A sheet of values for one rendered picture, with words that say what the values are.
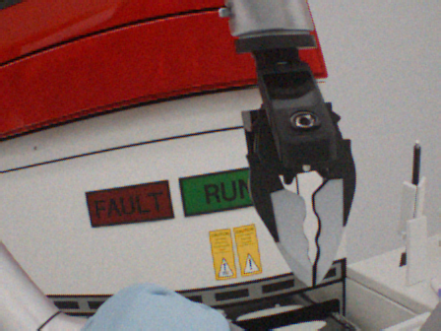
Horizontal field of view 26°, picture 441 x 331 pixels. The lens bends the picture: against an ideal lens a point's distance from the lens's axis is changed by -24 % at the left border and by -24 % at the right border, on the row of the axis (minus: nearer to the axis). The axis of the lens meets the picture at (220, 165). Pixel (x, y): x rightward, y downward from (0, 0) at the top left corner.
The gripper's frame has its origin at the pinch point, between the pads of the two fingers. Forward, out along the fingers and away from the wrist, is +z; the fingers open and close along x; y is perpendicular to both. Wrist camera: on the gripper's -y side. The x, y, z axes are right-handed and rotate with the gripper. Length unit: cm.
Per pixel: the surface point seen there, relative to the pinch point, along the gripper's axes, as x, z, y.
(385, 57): -66, -23, 208
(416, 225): -17.7, 1.8, 23.1
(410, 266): -16.7, 6.9, 23.1
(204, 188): 4, -5, 57
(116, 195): 15, -5, 57
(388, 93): -63, -12, 208
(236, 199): 0, -3, 58
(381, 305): -14.3, 12.9, 31.6
